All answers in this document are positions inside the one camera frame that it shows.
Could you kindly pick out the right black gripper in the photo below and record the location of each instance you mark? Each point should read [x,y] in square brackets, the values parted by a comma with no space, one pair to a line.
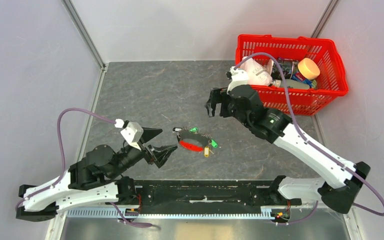
[218,95]

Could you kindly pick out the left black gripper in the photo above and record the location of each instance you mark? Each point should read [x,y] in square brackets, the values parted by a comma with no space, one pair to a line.
[161,154]

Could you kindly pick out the red black keyring holder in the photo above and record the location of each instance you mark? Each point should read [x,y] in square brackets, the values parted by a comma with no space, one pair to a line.
[193,141]

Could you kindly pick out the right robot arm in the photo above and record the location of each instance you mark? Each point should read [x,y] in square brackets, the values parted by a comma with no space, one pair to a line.
[339,180]

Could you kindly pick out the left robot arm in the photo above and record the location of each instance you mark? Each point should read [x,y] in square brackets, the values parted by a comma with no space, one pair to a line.
[96,178]

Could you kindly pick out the yellow tagged key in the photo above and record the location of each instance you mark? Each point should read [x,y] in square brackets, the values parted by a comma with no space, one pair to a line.
[206,151]

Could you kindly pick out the white plastic bag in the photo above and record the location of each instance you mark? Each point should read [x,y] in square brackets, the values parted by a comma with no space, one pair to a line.
[257,73]

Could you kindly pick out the grey green bottle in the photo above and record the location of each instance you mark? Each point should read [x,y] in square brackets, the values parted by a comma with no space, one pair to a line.
[289,83]

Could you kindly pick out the dark can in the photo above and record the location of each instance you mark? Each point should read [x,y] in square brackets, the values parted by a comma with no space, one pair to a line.
[288,67]

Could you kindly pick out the jar with beige lid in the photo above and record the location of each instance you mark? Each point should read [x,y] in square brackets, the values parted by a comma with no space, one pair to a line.
[305,71]

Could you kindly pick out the red plastic basket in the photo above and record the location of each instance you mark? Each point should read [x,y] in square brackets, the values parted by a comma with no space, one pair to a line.
[330,84]

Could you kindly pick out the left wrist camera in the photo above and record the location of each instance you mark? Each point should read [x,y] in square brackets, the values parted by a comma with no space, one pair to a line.
[132,133]

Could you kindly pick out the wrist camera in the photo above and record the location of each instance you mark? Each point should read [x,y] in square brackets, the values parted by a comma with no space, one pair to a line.
[132,133]
[237,78]

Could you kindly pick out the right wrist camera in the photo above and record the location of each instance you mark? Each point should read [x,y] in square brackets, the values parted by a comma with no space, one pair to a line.
[237,78]

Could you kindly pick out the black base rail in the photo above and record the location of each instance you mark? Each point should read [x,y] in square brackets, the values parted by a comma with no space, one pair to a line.
[203,197]

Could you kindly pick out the grey slotted cable duct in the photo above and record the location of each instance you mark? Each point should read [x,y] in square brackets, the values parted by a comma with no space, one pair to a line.
[111,212]

